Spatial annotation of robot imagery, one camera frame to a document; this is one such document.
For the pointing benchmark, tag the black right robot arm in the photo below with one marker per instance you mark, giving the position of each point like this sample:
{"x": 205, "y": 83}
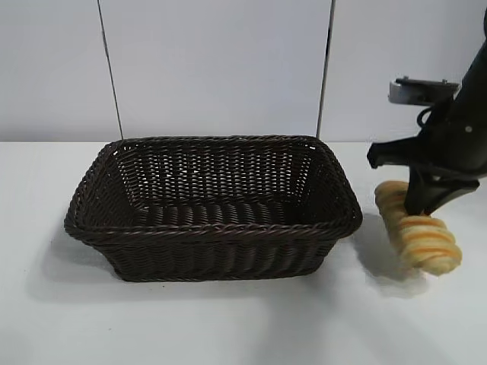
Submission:
{"x": 475, "y": 83}

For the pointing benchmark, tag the dark brown woven basket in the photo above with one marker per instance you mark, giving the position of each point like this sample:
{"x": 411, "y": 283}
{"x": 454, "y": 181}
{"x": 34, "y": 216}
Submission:
{"x": 213, "y": 235}

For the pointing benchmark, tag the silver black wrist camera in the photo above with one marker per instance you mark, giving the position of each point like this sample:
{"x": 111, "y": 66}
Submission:
{"x": 418, "y": 91}

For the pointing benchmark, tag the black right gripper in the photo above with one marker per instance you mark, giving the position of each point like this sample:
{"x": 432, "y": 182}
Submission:
{"x": 452, "y": 152}

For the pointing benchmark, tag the long sliced bread loaf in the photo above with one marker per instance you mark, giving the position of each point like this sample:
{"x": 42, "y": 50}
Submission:
{"x": 426, "y": 239}

